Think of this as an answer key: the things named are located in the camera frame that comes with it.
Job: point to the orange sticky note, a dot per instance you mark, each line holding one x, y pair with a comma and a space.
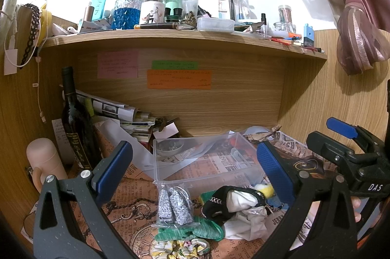
179, 79

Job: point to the teal bottle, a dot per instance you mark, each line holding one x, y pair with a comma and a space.
98, 9

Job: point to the pink sticky note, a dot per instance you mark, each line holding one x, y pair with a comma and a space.
118, 65

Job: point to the floral yellow scrunchie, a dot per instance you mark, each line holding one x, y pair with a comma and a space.
183, 249

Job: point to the clear lidded plastic box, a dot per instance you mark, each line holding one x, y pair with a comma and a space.
215, 25

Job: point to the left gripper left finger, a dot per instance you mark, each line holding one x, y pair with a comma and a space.
56, 232

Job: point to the person's right hand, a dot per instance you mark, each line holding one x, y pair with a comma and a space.
358, 205

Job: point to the beige ceramic mug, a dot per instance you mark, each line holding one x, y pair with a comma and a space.
44, 160

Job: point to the silver glitter items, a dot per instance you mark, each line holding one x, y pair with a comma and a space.
175, 208

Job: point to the stack of newspapers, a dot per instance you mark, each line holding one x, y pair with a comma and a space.
140, 125

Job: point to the green sticky note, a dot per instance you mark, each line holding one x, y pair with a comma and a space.
174, 65

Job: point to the blue rhinestone-framed accessory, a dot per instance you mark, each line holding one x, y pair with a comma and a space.
275, 204

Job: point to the mint green bottle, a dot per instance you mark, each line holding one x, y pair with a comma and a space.
173, 10

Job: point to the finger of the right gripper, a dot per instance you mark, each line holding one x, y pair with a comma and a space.
350, 129
346, 160

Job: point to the dark wine bottle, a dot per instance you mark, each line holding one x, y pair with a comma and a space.
77, 124

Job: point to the green knitted cloth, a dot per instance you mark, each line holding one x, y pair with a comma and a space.
203, 229

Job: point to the black chain-pattern fabric pouch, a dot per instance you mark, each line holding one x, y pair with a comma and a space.
222, 200

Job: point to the blue crystal glass bottle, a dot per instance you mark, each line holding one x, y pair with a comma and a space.
126, 14

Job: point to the clear plastic storage bin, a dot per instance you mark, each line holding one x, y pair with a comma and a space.
207, 163

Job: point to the wooden shelf board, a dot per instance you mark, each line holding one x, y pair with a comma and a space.
183, 39

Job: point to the small silver bowl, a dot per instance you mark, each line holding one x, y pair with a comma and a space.
169, 147

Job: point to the yellow white plush ball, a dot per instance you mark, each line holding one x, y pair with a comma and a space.
266, 190

